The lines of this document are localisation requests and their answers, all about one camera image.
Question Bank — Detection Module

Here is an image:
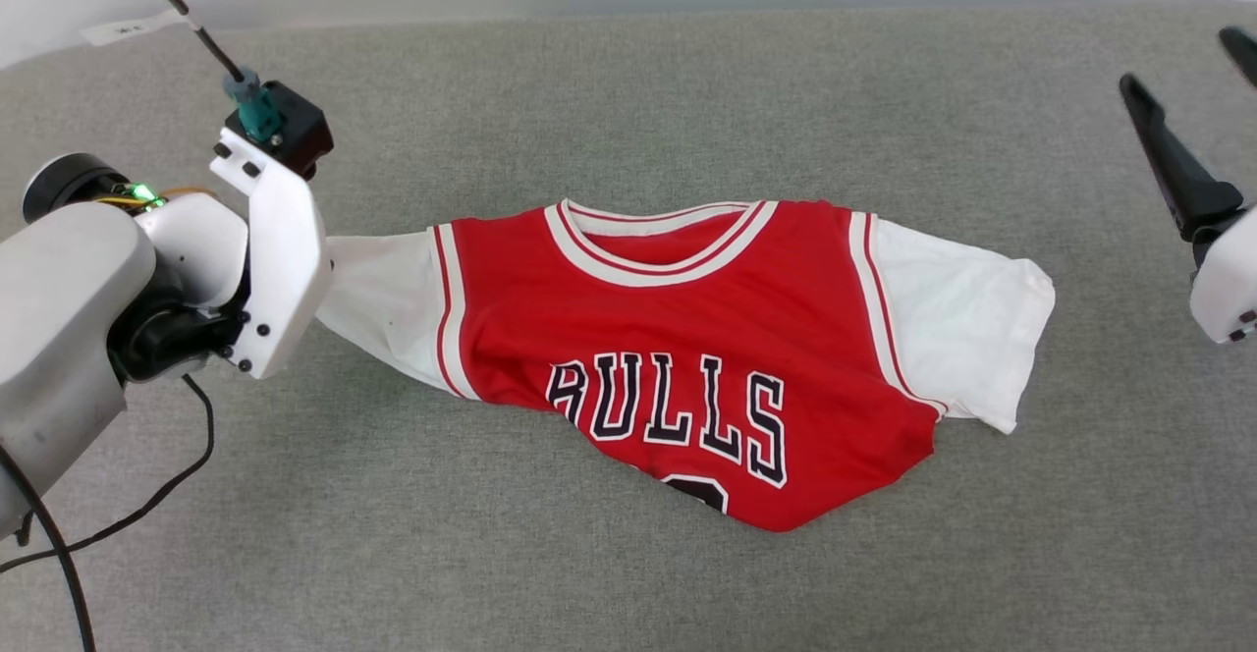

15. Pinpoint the white cable label tag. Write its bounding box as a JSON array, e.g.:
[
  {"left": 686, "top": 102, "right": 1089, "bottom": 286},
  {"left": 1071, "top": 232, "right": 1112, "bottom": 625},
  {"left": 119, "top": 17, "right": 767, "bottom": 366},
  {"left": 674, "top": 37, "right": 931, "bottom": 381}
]
[{"left": 81, "top": 11, "right": 190, "bottom": 48}]

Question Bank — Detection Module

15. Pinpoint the teal left camera cable plug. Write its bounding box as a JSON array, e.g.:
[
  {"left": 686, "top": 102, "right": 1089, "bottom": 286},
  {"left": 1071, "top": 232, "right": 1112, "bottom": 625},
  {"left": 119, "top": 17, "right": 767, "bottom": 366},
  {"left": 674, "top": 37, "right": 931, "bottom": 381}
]
[{"left": 222, "top": 68, "right": 288, "bottom": 142}]

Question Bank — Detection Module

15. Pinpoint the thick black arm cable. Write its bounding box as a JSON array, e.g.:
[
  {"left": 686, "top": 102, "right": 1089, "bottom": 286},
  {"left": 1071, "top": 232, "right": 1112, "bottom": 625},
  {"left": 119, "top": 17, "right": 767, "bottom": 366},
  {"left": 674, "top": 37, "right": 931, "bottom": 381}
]
[{"left": 0, "top": 444, "right": 97, "bottom": 652}]

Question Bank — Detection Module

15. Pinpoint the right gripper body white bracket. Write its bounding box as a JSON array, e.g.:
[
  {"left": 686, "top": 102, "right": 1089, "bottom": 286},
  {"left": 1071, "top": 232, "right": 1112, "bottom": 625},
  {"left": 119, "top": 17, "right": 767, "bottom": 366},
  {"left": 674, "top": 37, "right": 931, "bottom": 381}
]
[{"left": 1188, "top": 204, "right": 1257, "bottom": 347}]

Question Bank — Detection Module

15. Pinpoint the red Bulls basketball jersey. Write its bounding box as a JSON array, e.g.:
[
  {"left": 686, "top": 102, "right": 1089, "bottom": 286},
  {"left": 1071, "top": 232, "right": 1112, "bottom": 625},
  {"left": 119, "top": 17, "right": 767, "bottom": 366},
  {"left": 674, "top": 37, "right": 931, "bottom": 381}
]
[{"left": 316, "top": 198, "right": 1058, "bottom": 533}]

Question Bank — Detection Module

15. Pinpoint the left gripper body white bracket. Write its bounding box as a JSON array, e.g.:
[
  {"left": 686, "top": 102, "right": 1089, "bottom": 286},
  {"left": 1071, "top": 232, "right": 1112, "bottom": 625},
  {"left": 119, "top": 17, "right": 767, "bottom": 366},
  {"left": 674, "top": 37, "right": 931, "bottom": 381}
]
[{"left": 22, "top": 129, "right": 331, "bottom": 384}]

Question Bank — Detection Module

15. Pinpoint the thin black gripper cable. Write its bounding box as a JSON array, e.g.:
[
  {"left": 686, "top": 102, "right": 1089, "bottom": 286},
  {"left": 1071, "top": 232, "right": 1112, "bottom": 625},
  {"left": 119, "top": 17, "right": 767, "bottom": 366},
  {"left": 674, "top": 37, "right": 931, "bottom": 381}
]
[{"left": 0, "top": 373, "right": 216, "bottom": 574}]

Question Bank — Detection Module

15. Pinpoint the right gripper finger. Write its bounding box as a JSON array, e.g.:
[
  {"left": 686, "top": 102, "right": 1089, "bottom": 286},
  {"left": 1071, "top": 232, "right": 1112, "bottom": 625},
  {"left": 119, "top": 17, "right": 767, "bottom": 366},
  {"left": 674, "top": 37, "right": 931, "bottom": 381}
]
[
  {"left": 1219, "top": 27, "right": 1257, "bottom": 88},
  {"left": 1120, "top": 73, "right": 1249, "bottom": 244}
]

